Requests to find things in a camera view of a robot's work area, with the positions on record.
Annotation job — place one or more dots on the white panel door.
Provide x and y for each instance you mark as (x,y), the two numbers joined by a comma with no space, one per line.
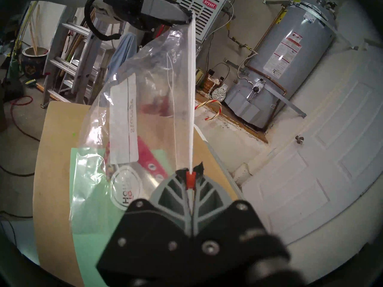
(329,155)

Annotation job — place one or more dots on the aluminium ladder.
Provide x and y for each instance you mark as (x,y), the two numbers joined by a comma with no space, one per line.
(74,62)

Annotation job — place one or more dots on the white folding table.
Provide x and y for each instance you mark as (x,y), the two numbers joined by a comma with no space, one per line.
(221,166)

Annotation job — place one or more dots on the clear ziplock bag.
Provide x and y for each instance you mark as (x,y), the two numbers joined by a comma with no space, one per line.
(143,110)

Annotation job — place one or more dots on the metal door knob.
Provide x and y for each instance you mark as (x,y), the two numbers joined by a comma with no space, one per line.
(299,139)

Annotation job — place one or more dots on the yellow metal can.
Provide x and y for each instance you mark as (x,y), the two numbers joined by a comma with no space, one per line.
(200,77)

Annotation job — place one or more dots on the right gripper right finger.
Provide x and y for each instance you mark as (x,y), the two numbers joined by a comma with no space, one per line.
(221,226)

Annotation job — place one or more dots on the wooden platform board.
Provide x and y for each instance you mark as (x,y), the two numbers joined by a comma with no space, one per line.
(239,125)

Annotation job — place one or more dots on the dark ceramic plant pot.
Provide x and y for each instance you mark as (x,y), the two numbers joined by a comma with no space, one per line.
(33,62)

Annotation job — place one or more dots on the grey Bryant furnace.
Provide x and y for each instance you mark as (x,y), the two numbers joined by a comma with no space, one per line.
(203,11)

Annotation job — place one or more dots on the grey water heater tank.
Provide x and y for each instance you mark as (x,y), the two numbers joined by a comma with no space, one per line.
(287,65)

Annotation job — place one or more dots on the white leaning board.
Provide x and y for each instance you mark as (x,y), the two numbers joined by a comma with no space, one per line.
(48,23)

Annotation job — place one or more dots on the yellow gas pipe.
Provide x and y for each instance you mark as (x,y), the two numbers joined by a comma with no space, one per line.
(239,44)

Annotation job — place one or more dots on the blue cloth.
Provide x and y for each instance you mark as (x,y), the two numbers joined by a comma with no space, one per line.
(119,57)

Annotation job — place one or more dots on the light green paper mat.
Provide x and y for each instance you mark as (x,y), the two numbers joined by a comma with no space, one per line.
(86,253)

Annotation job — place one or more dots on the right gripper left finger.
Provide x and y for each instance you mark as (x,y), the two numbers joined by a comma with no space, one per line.
(149,229)

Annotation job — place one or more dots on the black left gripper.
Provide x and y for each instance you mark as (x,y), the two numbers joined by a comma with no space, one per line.
(125,5)

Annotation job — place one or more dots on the foil wrapped lump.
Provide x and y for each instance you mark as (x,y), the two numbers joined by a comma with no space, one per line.
(220,92)

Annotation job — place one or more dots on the long red carton box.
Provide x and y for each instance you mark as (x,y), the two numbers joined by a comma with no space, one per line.
(149,160)

